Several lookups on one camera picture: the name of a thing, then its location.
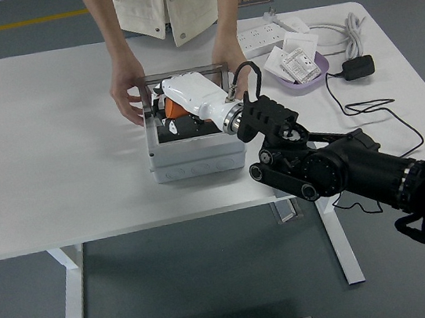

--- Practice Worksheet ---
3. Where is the thin black adapter cord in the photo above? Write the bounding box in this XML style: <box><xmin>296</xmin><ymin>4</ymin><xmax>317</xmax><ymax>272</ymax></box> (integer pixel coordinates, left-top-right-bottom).
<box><xmin>313</xmin><ymin>59</ymin><xmax>425</xmax><ymax>222</ymax></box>

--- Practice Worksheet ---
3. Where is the white power strip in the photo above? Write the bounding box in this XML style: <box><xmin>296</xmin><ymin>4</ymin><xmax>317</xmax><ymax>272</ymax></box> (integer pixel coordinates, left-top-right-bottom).
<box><xmin>235</xmin><ymin>22</ymin><xmax>289</xmax><ymax>60</ymax></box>

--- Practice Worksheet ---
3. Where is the grey plastic junction box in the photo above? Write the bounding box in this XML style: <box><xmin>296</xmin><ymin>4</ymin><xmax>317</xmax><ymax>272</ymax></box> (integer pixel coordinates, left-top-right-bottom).
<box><xmin>140</xmin><ymin>96</ymin><xmax>250</xmax><ymax>186</ymax></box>

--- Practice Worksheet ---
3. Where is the person's left hand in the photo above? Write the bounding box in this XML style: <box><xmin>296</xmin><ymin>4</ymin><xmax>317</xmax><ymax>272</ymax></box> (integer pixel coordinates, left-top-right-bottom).
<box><xmin>208</xmin><ymin>37</ymin><xmax>255</xmax><ymax>104</ymax></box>

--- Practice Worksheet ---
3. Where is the white table leg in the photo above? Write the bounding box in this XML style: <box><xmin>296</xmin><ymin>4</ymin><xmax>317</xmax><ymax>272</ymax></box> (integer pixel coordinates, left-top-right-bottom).
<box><xmin>45</xmin><ymin>242</ymin><xmax>95</xmax><ymax>318</ymax></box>
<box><xmin>312</xmin><ymin>190</ymin><xmax>368</xmax><ymax>289</ymax></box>

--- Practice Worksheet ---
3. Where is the black power adapter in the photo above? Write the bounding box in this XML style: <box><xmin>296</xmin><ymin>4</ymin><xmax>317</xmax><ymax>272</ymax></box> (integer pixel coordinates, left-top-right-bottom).
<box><xmin>340</xmin><ymin>53</ymin><xmax>378</xmax><ymax>83</ymax></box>

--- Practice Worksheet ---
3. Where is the white power strip cable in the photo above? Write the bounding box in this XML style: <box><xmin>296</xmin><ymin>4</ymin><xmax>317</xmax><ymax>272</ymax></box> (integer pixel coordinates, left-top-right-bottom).
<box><xmin>261</xmin><ymin>0</ymin><xmax>374</xmax><ymax>73</ymax></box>

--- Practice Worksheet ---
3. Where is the person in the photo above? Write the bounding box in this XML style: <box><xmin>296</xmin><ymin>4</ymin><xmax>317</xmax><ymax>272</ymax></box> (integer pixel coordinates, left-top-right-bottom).
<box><xmin>110</xmin><ymin>0</ymin><xmax>226</xmax><ymax>57</ymax></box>

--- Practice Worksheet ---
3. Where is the yellow floor line tape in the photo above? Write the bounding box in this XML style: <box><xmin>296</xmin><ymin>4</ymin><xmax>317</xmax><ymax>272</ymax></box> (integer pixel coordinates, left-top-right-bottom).
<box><xmin>0</xmin><ymin>8</ymin><xmax>92</xmax><ymax>34</ymax></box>

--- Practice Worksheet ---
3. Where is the orange cylindrical battery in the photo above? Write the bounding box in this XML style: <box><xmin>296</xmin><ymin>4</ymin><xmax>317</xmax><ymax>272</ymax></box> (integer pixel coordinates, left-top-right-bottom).
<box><xmin>163</xmin><ymin>96</ymin><xmax>191</xmax><ymax>120</ymax></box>

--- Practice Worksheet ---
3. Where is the purple plastic tray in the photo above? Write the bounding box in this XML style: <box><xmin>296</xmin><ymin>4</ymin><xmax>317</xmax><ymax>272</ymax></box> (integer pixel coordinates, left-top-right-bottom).
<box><xmin>266</xmin><ymin>49</ymin><xmax>334</xmax><ymax>100</ymax></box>

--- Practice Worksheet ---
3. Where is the large white switch panel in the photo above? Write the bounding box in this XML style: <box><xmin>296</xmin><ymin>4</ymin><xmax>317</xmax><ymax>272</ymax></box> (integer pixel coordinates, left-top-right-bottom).
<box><xmin>281</xmin><ymin>28</ymin><xmax>321</xmax><ymax>59</ymax></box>

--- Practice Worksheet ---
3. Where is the grey under-table control box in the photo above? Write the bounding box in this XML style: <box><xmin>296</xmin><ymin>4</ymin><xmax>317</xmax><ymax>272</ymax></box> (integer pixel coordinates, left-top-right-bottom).
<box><xmin>268</xmin><ymin>196</ymin><xmax>304</xmax><ymax>225</ymax></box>

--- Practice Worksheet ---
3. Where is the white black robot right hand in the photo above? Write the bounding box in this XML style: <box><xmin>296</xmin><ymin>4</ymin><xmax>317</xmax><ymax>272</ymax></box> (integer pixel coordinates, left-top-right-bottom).
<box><xmin>147</xmin><ymin>66</ymin><xmax>249</xmax><ymax>142</ymax></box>

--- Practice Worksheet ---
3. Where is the person's right hand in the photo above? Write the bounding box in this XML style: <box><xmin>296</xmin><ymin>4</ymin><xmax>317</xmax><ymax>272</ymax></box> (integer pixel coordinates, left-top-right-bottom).
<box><xmin>105</xmin><ymin>52</ymin><xmax>153</xmax><ymax>131</ymax></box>

